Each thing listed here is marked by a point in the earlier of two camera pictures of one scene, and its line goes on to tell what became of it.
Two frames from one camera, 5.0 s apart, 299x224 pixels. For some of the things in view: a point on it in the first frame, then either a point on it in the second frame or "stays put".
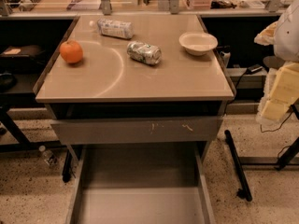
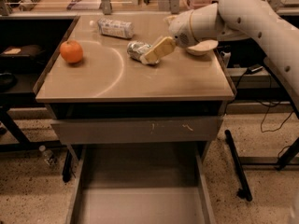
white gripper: x=289 y=36 to x=180 y=28
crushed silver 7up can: x=145 y=53 stays put
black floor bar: x=244 y=191 stays put
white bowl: x=197 y=43 stays put
